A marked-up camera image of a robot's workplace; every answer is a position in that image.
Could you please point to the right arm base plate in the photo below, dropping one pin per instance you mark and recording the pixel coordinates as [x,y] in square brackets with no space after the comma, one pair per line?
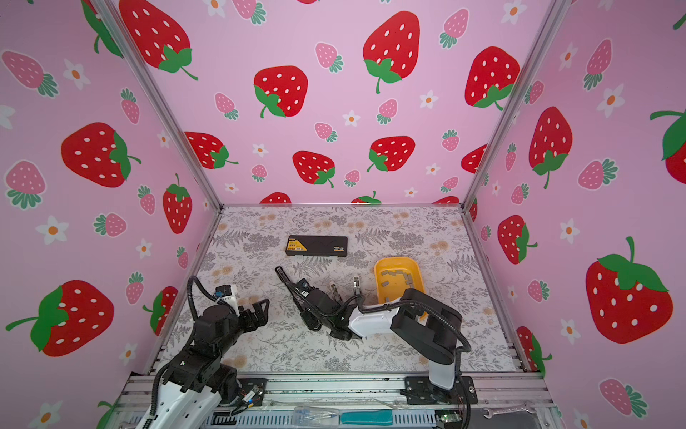
[418,390]

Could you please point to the teal handled tool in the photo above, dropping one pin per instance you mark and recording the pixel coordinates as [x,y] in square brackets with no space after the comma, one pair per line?
[367,417]

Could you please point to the yellow plastic tray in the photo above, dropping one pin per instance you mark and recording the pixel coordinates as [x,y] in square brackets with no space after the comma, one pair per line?
[396,263]

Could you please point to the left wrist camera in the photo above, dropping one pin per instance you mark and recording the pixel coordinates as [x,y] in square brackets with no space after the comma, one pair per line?
[224,296]

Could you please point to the black tool case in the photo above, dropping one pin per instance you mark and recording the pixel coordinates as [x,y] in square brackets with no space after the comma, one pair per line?
[317,246]

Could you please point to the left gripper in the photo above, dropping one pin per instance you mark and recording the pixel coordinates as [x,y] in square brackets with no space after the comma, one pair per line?
[262,316]

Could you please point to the silver wrench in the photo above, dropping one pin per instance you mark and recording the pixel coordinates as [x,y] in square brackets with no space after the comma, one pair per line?
[490,413]

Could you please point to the black stapler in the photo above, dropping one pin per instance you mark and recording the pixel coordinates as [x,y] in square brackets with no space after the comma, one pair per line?
[311,321]

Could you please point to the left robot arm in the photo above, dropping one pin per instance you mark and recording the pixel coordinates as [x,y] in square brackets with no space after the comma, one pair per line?
[195,382]

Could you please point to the staple strips in tray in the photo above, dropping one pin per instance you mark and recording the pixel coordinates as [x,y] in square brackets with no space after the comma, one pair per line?
[396,281]

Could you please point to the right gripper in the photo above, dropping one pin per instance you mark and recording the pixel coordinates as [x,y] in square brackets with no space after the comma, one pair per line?
[307,319]

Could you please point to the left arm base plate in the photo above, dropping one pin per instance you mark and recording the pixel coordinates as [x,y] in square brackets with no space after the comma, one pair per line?
[250,390]

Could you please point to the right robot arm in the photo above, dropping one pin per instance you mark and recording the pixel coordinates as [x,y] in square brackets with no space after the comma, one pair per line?
[428,326]

